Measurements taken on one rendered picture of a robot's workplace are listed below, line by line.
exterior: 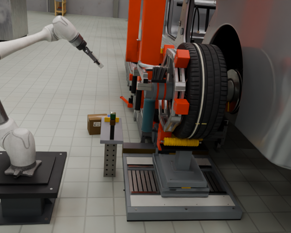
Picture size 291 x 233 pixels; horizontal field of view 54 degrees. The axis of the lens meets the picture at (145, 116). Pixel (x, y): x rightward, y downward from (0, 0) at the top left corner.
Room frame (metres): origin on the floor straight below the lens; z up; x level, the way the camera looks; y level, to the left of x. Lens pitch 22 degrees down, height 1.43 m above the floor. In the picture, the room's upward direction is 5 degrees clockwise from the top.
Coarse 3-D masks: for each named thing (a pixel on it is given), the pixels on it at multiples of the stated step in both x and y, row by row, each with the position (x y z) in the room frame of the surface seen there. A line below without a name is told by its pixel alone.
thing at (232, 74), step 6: (228, 72) 2.14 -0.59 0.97; (234, 72) 2.04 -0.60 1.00; (228, 78) 2.12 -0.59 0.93; (234, 78) 2.02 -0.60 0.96; (240, 78) 1.97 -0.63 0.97; (228, 84) 2.01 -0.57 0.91; (234, 84) 2.00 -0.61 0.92; (240, 84) 1.95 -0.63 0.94; (228, 90) 1.98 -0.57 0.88; (234, 90) 1.98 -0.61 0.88; (240, 90) 1.93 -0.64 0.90; (228, 96) 1.98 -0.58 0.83; (234, 96) 1.96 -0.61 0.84; (240, 96) 1.91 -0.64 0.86; (234, 102) 1.94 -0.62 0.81; (234, 108) 1.92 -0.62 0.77
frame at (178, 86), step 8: (168, 48) 2.04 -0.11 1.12; (176, 72) 1.73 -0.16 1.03; (176, 80) 1.69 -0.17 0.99; (184, 80) 1.70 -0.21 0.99; (176, 88) 1.66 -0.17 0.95; (184, 88) 1.67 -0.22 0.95; (176, 96) 1.66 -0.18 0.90; (160, 104) 2.09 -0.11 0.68; (160, 112) 2.04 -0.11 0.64; (160, 120) 1.98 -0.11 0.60; (168, 120) 1.74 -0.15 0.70; (176, 120) 1.67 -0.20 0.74; (168, 128) 1.76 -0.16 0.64
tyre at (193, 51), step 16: (192, 48) 1.85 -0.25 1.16; (208, 48) 1.88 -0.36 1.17; (192, 64) 1.72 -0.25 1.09; (208, 64) 1.74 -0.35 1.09; (224, 64) 1.77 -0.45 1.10; (192, 80) 1.66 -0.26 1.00; (208, 80) 1.67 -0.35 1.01; (224, 80) 1.69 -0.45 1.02; (192, 96) 1.63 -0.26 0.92; (208, 96) 1.64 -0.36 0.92; (224, 96) 1.66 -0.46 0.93; (192, 112) 1.62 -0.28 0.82; (208, 112) 1.64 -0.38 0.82; (176, 128) 1.82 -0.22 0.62; (192, 128) 1.67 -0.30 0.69; (208, 128) 1.67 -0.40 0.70
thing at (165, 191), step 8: (152, 160) 2.21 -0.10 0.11; (160, 168) 2.04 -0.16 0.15; (160, 176) 1.92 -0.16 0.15; (160, 184) 1.81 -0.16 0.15; (160, 192) 1.78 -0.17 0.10; (168, 192) 1.75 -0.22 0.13; (176, 192) 1.76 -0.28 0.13; (184, 192) 1.77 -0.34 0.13; (192, 192) 1.78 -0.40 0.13; (200, 192) 1.78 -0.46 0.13; (208, 192) 1.79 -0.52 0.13
